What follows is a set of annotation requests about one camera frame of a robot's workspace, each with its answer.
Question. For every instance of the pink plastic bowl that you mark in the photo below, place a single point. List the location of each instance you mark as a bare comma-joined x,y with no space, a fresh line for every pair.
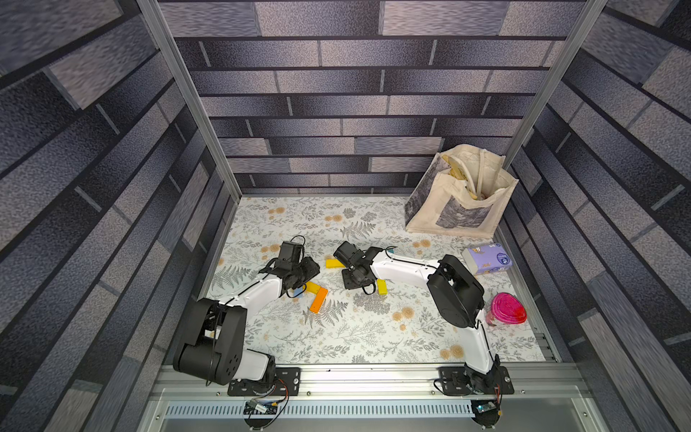
507,309

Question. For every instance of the orange block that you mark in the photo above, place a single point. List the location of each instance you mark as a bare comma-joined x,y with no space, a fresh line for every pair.
320,297

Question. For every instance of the long yellow block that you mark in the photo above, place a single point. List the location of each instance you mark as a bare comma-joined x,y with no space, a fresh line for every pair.
382,288
333,263

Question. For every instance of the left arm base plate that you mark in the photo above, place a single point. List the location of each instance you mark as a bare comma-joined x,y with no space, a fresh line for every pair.
281,380

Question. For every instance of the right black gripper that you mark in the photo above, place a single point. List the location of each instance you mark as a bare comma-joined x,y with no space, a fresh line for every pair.
355,275

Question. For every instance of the right circuit board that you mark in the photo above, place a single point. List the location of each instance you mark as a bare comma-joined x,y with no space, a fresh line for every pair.
485,413

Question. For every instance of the purple tissue box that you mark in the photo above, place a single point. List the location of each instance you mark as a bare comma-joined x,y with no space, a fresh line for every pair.
487,259

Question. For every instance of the cream canvas tote bag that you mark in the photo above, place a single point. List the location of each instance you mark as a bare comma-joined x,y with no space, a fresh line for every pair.
464,193

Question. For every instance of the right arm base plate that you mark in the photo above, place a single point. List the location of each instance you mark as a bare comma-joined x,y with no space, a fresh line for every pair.
462,381

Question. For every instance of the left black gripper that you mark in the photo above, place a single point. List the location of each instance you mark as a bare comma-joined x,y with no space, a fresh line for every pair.
312,267

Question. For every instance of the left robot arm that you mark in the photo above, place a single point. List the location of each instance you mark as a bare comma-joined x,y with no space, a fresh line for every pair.
211,345

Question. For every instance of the left circuit board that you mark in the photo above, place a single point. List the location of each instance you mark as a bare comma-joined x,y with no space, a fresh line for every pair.
254,408

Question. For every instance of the circuit board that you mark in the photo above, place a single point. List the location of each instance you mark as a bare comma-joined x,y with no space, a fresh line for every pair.
485,413
254,408

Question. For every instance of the aluminium front rail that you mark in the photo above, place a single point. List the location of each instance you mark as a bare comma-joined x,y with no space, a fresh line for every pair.
387,382

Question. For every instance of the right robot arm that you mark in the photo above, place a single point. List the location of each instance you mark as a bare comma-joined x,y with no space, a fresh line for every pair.
458,295

